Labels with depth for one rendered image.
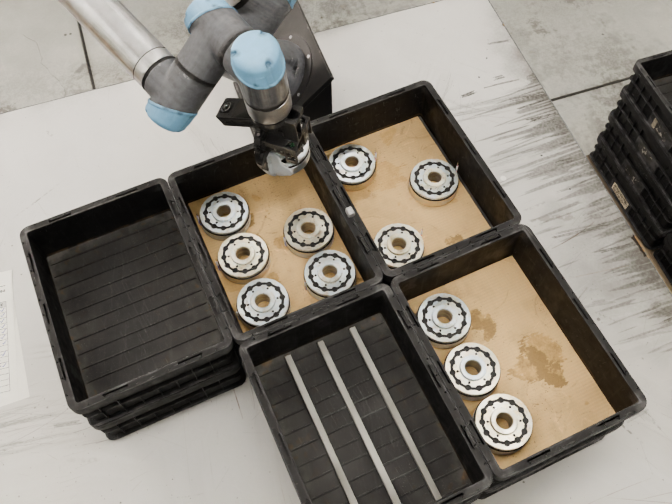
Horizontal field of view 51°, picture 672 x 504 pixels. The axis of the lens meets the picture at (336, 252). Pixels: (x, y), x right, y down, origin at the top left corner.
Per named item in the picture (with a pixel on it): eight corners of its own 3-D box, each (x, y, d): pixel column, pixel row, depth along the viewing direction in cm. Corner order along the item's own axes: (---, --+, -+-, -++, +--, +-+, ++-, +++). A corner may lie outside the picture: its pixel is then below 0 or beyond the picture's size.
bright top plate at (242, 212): (195, 200, 149) (195, 198, 149) (242, 187, 151) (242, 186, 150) (205, 240, 145) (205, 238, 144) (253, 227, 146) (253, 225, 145)
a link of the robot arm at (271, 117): (235, 104, 113) (255, 63, 115) (240, 119, 117) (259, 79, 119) (278, 118, 111) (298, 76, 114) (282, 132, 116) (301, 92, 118)
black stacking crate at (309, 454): (245, 367, 137) (237, 346, 127) (383, 307, 142) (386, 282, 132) (330, 572, 119) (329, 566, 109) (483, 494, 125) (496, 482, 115)
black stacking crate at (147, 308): (41, 258, 148) (19, 231, 138) (176, 207, 154) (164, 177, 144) (92, 431, 131) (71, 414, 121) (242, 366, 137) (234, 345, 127)
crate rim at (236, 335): (167, 181, 146) (164, 174, 143) (301, 131, 151) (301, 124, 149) (237, 348, 128) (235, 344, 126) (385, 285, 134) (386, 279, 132)
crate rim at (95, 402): (22, 235, 140) (17, 229, 138) (167, 181, 146) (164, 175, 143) (74, 418, 123) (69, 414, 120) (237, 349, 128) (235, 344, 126)
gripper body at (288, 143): (297, 168, 126) (289, 134, 115) (253, 154, 128) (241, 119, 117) (313, 132, 129) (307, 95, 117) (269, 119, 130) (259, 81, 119)
